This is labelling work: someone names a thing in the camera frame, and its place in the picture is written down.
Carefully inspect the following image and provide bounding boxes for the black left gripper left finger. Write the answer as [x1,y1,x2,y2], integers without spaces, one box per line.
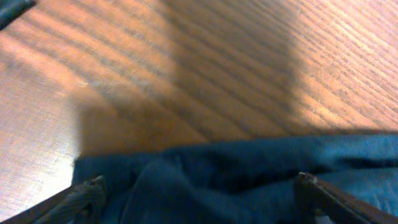
[3,175,106,224]

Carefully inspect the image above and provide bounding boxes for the navy blue shorts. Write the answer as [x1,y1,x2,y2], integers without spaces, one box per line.
[73,134,397,223]

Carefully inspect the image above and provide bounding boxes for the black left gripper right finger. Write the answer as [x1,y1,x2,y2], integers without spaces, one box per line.
[294,172,397,224]

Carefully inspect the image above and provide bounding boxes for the folded navy shorts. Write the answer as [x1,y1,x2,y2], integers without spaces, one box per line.
[1,0,37,30]

